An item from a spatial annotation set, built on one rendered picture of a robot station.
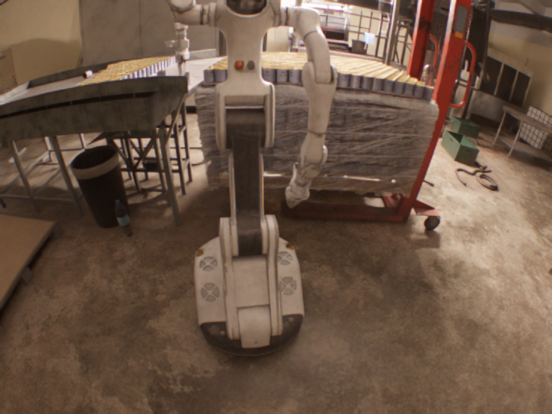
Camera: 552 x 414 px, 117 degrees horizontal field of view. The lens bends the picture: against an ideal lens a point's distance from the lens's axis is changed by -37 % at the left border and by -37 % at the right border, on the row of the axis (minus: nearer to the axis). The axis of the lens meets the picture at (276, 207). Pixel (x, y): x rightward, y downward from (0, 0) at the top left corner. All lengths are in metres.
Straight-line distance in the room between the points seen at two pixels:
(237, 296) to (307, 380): 0.63
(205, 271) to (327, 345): 0.78
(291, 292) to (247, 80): 1.00
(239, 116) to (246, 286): 0.66
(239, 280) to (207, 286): 0.29
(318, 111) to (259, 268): 0.65
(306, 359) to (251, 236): 0.81
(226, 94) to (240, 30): 0.23
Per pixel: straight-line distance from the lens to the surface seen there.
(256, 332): 1.20
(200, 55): 2.97
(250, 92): 0.96
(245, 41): 0.99
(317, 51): 0.90
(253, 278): 1.13
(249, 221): 1.02
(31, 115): 2.45
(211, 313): 1.38
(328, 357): 1.56
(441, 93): 2.04
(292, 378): 1.49
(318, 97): 0.85
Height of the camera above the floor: 1.42
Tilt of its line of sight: 38 degrees down
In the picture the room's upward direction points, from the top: 4 degrees clockwise
